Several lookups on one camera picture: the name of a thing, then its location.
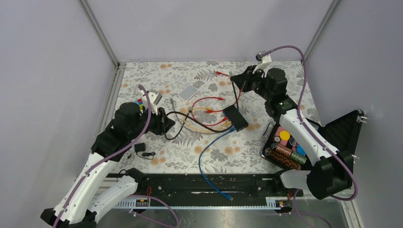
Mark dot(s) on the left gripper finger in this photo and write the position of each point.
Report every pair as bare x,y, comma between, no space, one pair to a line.
167,125
161,114

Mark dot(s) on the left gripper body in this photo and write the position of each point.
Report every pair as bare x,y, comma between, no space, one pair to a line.
156,126

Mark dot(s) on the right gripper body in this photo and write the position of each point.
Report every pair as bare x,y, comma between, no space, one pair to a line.
256,82

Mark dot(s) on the white small switch box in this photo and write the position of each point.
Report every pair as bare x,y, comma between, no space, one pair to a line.
187,93

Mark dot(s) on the black network switch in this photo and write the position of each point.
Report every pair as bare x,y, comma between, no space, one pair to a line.
236,118

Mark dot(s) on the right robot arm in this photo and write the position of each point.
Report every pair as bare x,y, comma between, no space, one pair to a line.
331,174

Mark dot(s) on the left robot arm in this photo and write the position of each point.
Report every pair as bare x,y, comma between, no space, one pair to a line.
81,208

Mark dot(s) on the black power adapter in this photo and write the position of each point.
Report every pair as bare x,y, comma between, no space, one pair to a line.
140,151

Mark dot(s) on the colourful toy brick stack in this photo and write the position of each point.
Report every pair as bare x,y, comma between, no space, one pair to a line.
139,102

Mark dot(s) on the floral table mat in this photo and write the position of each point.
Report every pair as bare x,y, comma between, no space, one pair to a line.
203,139

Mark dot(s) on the black case with chips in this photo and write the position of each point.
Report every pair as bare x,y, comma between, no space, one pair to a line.
299,143

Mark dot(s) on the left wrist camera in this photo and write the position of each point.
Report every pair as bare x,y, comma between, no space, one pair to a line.
154,98

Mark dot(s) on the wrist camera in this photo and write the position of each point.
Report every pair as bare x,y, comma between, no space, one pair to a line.
154,98
263,61

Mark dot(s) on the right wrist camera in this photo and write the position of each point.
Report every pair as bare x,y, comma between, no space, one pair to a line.
263,61

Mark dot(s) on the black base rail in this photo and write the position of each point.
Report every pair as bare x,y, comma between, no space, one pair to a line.
217,190

